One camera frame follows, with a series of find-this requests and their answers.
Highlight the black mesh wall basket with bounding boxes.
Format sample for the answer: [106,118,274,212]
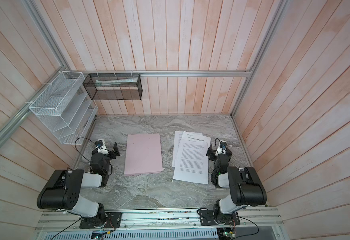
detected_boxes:
[83,73,143,101]

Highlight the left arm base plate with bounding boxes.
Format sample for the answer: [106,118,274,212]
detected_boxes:
[79,212,122,229]

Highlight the lower printed paper sheets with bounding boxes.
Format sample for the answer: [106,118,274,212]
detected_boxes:
[172,131,185,168]

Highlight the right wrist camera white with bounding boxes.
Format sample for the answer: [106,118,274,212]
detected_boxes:
[217,141,227,156]

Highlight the aluminium front rail frame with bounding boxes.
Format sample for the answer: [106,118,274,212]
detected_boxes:
[33,207,289,240]

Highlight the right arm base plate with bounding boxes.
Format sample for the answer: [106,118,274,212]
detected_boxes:
[197,208,241,227]

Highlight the printed paper sheet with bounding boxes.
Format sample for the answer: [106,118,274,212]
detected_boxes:
[173,132,211,185]

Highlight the white wire mesh file rack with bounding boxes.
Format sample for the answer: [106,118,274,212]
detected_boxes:
[30,72,98,145]

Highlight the paper in black basket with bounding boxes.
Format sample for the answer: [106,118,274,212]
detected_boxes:
[95,77,138,90]

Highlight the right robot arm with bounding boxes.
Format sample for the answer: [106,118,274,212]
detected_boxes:
[206,141,267,225]

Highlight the pink file folder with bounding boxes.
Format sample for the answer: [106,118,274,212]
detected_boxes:
[124,134,163,176]

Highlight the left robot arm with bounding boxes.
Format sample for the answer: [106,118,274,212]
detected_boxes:
[36,139,120,229]

